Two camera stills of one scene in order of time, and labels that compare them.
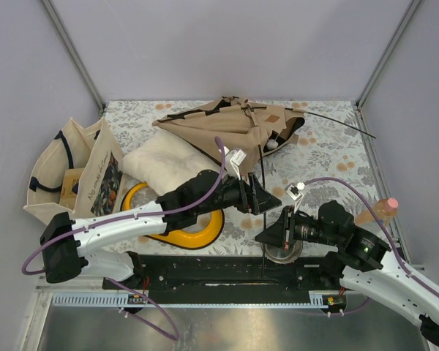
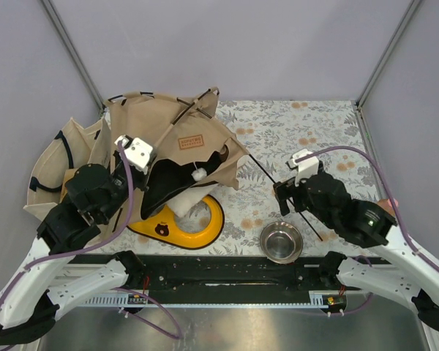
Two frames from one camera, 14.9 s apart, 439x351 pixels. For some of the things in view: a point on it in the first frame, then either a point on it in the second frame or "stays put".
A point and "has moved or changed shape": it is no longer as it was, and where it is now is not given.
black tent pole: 321,116 -> 157,142
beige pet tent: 244,130 -> 191,148
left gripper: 249,195 -> 145,183
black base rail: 233,279 stays put
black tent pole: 263,217 has moved or changed shape
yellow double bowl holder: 178,237 stays put
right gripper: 282,232 -> 285,189
